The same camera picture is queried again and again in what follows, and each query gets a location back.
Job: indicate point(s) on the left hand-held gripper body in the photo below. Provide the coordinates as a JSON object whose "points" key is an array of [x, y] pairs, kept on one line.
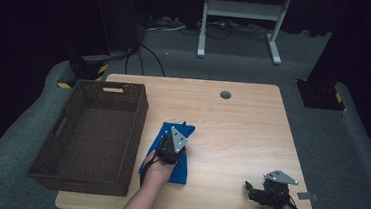
{"points": [[170, 148]]}

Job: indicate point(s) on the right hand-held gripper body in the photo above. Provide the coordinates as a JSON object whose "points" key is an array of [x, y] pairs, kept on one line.
{"points": [[275, 193]]}

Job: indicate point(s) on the blue t-shirt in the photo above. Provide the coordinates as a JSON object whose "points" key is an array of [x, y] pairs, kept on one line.
{"points": [[181, 172]]}

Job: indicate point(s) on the brown woven basket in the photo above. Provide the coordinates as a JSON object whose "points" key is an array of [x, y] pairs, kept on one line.
{"points": [[97, 137]]}

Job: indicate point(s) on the person's left hand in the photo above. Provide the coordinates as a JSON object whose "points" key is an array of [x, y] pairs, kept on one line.
{"points": [[158, 174]]}

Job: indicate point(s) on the grey tape strip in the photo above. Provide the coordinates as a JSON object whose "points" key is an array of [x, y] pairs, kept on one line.
{"points": [[308, 196]]}

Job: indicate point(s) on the black stand base striped tape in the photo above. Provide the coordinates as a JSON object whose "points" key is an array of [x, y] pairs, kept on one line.
{"points": [[87, 71]]}

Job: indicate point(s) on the dark upright column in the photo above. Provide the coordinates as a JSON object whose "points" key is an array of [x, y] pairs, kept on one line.
{"points": [[341, 36], [120, 12]]}

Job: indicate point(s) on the white metal stand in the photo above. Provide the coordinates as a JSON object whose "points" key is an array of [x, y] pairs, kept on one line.
{"points": [[241, 9]]}

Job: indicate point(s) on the black base plate yellow tape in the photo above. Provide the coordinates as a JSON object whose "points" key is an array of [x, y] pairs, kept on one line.
{"points": [[319, 95]]}

